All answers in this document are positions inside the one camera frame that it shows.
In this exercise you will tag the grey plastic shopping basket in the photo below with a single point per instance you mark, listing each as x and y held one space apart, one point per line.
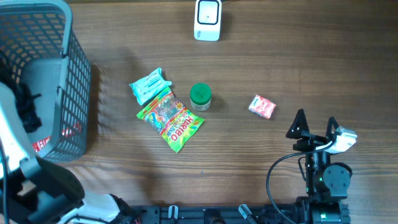
45 54

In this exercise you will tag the red small candy packet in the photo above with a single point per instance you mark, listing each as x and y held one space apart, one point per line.
262 107

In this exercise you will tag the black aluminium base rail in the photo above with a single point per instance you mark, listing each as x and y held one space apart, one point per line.
267 214

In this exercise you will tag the white barcode scanner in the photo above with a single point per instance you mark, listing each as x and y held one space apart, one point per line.
207 20

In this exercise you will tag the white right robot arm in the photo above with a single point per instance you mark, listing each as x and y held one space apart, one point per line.
327 182

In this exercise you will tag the red Nescafe stick sachet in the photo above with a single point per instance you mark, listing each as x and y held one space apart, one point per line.
67 132

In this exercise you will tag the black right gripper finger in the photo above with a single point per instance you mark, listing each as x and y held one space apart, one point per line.
331 127
299 128

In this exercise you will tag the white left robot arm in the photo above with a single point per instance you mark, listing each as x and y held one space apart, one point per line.
34 190

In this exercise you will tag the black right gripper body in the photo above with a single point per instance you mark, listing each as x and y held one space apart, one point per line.
312 142

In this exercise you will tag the Haribo gummy bag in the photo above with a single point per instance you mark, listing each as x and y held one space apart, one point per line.
173 121

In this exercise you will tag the green lid jar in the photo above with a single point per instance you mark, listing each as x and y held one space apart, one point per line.
200 96

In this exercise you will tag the teal tissue pack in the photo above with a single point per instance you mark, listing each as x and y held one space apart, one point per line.
149 86

